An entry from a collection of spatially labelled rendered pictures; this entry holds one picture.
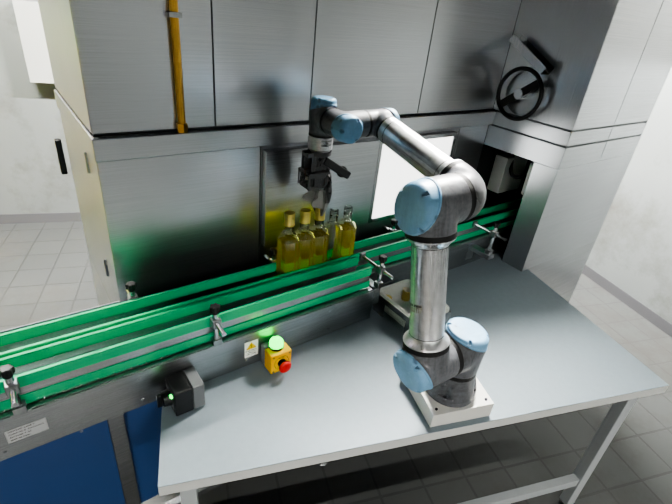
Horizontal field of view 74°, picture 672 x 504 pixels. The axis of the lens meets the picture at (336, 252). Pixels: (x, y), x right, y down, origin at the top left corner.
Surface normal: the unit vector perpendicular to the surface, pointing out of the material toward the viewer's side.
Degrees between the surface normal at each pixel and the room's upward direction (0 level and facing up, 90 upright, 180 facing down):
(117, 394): 90
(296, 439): 0
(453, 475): 0
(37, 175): 90
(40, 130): 90
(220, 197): 90
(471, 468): 0
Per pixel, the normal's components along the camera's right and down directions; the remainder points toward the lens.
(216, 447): 0.10, -0.87
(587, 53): -0.81, 0.22
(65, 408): 0.58, 0.45
